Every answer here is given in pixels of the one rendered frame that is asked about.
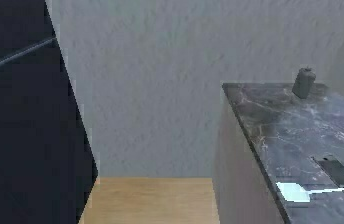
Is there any dark marble kitchen counter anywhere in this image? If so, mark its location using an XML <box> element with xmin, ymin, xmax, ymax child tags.
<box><xmin>212</xmin><ymin>82</ymin><xmax>344</xmax><ymax>224</ymax></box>

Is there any black flat rectangular phone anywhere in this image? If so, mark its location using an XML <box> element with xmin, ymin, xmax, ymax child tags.
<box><xmin>312</xmin><ymin>155</ymin><xmax>344</xmax><ymax>188</ymax></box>

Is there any dark grey shaker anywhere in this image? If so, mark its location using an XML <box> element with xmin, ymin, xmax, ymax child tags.
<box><xmin>291</xmin><ymin>66</ymin><xmax>317</xmax><ymax>100</ymax></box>

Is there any grey fridge handle bar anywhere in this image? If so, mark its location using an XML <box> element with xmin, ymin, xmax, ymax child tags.
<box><xmin>0</xmin><ymin>36</ymin><xmax>57</xmax><ymax>76</ymax></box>

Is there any white spatula with black handle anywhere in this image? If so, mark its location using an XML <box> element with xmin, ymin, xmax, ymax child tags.
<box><xmin>275</xmin><ymin>181</ymin><xmax>344</xmax><ymax>203</ymax></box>

